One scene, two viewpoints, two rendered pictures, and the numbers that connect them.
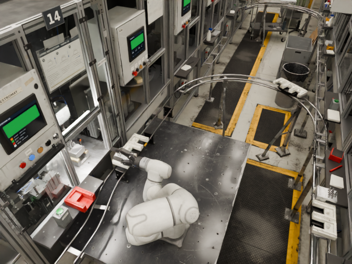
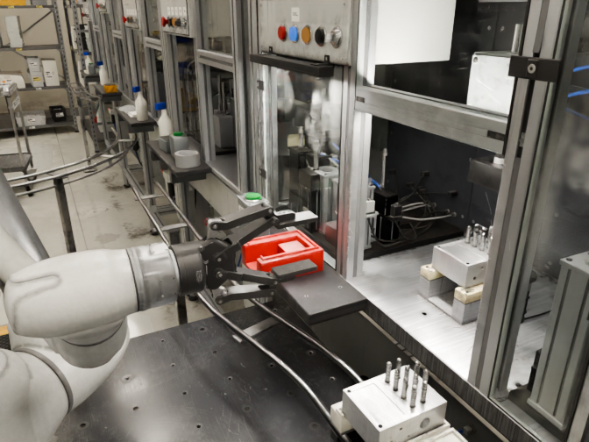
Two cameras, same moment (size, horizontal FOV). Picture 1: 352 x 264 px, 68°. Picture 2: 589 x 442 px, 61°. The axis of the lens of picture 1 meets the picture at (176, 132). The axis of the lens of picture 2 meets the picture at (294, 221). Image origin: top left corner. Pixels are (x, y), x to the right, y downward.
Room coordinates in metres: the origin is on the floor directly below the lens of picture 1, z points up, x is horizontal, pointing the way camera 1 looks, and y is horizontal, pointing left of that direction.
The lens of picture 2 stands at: (1.72, -0.14, 1.47)
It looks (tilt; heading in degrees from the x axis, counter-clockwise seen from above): 23 degrees down; 131
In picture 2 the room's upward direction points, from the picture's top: straight up
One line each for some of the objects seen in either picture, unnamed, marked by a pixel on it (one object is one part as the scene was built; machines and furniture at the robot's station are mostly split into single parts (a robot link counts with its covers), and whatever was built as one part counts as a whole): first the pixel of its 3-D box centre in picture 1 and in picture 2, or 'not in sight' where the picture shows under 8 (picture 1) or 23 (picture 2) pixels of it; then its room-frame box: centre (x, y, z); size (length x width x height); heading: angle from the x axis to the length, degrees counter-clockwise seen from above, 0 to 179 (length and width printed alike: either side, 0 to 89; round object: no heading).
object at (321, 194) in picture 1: (326, 193); not in sight; (1.09, -1.06, 0.92); 0.13 x 0.10 x 0.09; 68
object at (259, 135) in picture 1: (270, 126); not in sight; (2.90, -1.37, 0.01); 1.00 x 0.55 x 0.01; 158
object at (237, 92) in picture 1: (250, 50); not in sight; (5.47, -1.60, 0.01); 5.85 x 0.59 x 0.01; 158
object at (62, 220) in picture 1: (61, 216); (257, 218); (0.86, 0.70, 0.97); 0.08 x 0.08 x 0.12; 68
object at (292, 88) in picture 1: (289, 89); not in sight; (2.59, -1.29, 0.84); 0.37 x 0.14 x 0.10; 36
